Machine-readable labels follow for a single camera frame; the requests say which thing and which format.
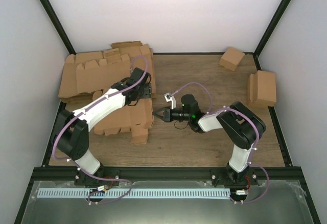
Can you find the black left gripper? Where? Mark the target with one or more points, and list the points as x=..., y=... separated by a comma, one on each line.
x=147, y=93

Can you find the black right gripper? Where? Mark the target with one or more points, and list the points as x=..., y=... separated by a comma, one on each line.
x=167, y=116

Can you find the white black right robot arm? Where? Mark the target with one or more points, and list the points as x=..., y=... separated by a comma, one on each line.
x=243, y=127

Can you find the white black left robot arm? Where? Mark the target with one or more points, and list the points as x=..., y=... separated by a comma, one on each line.
x=70, y=138

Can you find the small folded cardboard box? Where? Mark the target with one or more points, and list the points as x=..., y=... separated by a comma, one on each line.
x=231, y=58

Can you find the large folded cardboard box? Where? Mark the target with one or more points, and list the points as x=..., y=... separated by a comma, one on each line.
x=261, y=89

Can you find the stack of flat cardboard blanks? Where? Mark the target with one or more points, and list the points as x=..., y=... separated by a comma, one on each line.
x=85, y=73

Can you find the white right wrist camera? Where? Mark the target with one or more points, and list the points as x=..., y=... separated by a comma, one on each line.
x=170, y=99

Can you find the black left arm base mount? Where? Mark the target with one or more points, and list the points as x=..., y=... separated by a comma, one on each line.
x=87, y=180

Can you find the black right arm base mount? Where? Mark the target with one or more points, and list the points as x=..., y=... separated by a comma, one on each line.
x=230, y=178

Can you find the black left corner frame post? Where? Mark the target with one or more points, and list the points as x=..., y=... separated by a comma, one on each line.
x=57, y=25

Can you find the black corner frame post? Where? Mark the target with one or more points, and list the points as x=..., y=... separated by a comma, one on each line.
x=57, y=25
x=271, y=26

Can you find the light blue slotted cable duct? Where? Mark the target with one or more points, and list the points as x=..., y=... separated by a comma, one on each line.
x=206, y=193

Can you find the black aluminium frame rail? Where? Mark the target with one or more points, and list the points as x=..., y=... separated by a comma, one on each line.
x=61, y=173

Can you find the black right corner frame post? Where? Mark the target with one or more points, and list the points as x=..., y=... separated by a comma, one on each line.
x=271, y=26

